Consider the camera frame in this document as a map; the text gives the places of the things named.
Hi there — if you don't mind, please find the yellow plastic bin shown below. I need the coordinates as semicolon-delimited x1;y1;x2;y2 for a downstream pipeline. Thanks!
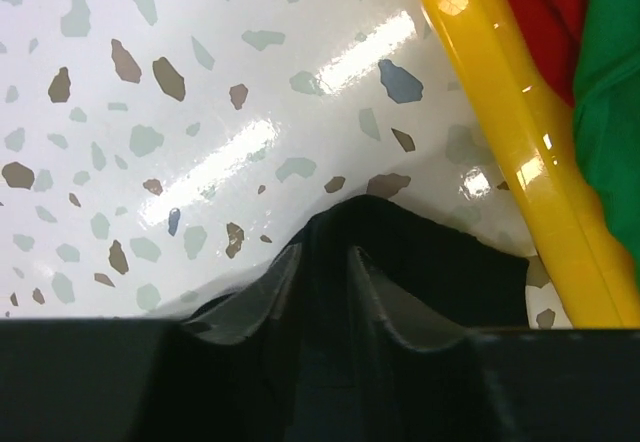
421;0;639;328

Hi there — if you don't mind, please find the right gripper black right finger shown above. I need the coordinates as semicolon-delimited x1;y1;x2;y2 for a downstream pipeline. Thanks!
347;248;479;441

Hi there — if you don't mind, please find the red t shirt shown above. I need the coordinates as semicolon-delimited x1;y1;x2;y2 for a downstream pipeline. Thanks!
507;0;589;106

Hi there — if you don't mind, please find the black t shirt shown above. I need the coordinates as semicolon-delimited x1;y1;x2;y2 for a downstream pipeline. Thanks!
282;195;529;441

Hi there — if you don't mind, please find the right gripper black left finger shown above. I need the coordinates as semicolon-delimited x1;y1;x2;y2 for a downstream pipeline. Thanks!
179;241;306;442

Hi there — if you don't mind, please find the green t shirt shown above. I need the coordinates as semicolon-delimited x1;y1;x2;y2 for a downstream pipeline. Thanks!
573;0;639;258

